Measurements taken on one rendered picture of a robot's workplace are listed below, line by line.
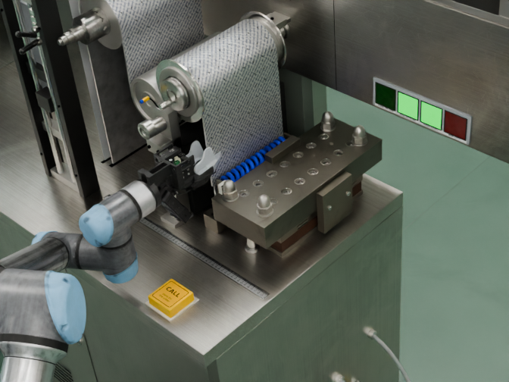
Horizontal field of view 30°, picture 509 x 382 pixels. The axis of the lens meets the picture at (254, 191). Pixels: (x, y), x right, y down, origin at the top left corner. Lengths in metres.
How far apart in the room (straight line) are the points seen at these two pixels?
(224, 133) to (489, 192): 1.81
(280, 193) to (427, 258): 1.42
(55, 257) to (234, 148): 0.48
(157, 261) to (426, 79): 0.71
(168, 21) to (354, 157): 0.52
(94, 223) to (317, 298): 0.56
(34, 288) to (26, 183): 0.88
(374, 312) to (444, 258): 1.03
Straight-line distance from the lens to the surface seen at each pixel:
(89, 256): 2.00
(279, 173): 2.13
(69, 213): 2.33
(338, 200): 2.13
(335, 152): 2.19
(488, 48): 1.87
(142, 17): 2.15
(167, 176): 1.99
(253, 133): 2.17
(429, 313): 3.24
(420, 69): 2.00
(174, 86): 2.00
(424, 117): 2.04
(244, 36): 2.09
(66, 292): 1.60
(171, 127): 2.07
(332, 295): 2.22
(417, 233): 3.53
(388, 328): 2.54
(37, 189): 2.43
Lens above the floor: 2.33
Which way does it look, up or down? 39 degrees down
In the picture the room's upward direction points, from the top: 6 degrees counter-clockwise
